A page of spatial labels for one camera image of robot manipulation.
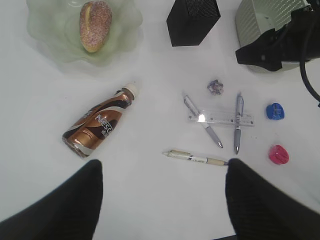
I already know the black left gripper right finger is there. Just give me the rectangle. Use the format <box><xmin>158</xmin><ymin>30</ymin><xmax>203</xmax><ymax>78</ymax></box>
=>
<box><xmin>225</xmin><ymin>158</ymin><xmax>320</xmax><ymax>240</ymax></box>

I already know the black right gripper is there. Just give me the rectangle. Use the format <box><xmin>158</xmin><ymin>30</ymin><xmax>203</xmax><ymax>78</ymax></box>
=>
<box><xmin>235</xmin><ymin>4</ymin><xmax>320</xmax><ymax>72</ymax></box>

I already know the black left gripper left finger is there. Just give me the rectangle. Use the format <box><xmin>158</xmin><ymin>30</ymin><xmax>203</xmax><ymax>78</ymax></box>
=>
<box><xmin>0</xmin><ymin>159</ymin><xmax>103</xmax><ymax>240</ymax></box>

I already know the blue pencil sharpener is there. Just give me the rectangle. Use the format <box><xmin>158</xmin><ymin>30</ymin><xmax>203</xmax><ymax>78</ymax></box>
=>
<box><xmin>266</xmin><ymin>102</ymin><xmax>285</xmax><ymax>121</ymax></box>

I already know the brown coffee bottle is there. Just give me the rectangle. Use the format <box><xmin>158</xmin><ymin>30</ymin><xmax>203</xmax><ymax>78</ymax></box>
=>
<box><xmin>62</xmin><ymin>83</ymin><xmax>139</xmax><ymax>158</ymax></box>

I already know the paper ball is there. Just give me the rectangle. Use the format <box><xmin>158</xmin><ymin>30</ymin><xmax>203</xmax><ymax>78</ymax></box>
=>
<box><xmin>207</xmin><ymin>79</ymin><xmax>224</xmax><ymax>96</ymax></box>

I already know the sugared bread roll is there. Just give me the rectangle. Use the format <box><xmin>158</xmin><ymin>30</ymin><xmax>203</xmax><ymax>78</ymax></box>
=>
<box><xmin>79</xmin><ymin>0</ymin><xmax>113</xmax><ymax>53</ymax></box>

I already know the grey-green woven plastic basket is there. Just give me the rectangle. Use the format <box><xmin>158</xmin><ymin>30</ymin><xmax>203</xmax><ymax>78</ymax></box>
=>
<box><xmin>234</xmin><ymin>0</ymin><xmax>320</xmax><ymax>74</ymax></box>

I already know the pink pencil sharpener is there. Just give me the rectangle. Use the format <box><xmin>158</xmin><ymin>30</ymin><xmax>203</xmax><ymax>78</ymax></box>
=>
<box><xmin>268</xmin><ymin>144</ymin><xmax>290</xmax><ymax>165</ymax></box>

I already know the blue-grey pen right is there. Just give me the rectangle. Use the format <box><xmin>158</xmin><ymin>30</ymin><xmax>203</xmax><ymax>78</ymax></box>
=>
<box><xmin>233</xmin><ymin>93</ymin><xmax>244</xmax><ymax>155</ymax></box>

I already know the cream white pen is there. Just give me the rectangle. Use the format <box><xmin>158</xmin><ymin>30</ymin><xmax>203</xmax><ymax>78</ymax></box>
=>
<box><xmin>162</xmin><ymin>150</ymin><xmax>229</xmax><ymax>166</ymax></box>

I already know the black mesh pen holder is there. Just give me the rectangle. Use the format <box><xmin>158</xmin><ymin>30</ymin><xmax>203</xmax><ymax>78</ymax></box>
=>
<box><xmin>166</xmin><ymin>0</ymin><xmax>221</xmax><ymax>47</ymax></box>

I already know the grey pen left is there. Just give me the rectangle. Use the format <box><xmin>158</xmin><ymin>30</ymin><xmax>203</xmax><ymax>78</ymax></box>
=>
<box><xmin>183</xmin><ymin>94</ymin><xmax>224</xmax><ymax>149</ymax></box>

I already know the pale green wavy plate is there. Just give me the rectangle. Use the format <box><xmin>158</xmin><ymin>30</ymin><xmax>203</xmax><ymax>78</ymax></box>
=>
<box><xmin>26</xmin><ymin>0</ymin><xmax>143</xmax><ymax>67</ymax></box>

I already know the clear plastic ruler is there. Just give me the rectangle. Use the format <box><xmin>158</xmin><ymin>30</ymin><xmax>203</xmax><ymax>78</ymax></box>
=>
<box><xmin>187</xmin><ymin>110</ymin><xmax>255</xmax><ymax>127</ymax></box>

